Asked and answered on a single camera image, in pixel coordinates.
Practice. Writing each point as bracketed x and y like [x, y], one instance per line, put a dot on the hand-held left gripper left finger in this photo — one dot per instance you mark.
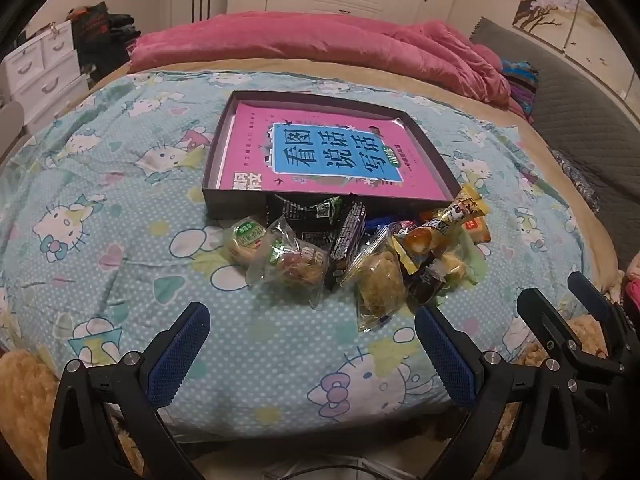
[180, 355]

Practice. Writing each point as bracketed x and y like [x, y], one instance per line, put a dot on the white drawer cabinet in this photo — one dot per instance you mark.
[45, 75]

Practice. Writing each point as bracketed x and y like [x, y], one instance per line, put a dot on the pile of dark clothes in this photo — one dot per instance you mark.
[105, 35]

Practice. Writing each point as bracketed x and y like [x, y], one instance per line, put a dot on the clear packet reddish pastry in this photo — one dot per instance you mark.
[295, 265]

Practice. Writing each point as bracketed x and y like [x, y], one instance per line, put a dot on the blue cookie packet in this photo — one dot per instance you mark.
[375, 224]

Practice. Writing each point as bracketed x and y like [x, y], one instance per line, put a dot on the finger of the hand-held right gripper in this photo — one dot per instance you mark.
[555, 327]
[592, 297]

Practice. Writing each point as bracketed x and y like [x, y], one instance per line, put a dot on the yellow drumstick snack packet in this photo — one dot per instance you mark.
[425, 237]

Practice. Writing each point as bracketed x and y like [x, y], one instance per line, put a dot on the dark brown candy packet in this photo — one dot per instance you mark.
[425, 280]

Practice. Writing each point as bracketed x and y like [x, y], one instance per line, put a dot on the dark cardboard box tray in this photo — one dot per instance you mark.
[330, 201]

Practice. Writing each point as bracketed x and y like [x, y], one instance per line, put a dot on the dark patterned cloth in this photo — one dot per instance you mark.
[575, 180]

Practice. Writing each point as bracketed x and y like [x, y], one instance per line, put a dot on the colourful folded cloth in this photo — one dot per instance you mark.
[520, 85]

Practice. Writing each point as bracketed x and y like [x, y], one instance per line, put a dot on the purple black chocolate bar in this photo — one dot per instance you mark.
[345, 240]

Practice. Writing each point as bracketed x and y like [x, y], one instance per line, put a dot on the pink plush blanket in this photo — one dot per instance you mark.
[300, 40]

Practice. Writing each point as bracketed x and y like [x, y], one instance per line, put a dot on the black snack packet green print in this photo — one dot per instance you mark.
[300, 215]

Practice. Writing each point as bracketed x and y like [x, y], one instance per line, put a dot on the grey quilted headboard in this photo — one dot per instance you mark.
[575, 95]

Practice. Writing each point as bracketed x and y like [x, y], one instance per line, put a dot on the pink and blue book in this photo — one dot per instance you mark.
[310, 150]

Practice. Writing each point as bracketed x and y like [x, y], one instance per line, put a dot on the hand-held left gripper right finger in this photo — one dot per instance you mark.
[445, 355]

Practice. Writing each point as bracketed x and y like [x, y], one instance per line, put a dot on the orange cracker packet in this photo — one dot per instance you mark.
[475, 227]

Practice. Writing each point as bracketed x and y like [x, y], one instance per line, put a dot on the clear packet yellow pastry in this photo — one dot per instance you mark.
[380, 280]

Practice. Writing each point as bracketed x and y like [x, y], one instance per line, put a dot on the pale green snack packet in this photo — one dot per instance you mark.
[470, 265]

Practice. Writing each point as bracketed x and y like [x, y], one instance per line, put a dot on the green label round cake packet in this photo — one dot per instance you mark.
[245, 240]

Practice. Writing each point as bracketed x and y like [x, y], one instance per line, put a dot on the brown fluffy rug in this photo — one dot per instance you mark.
[25, 400]

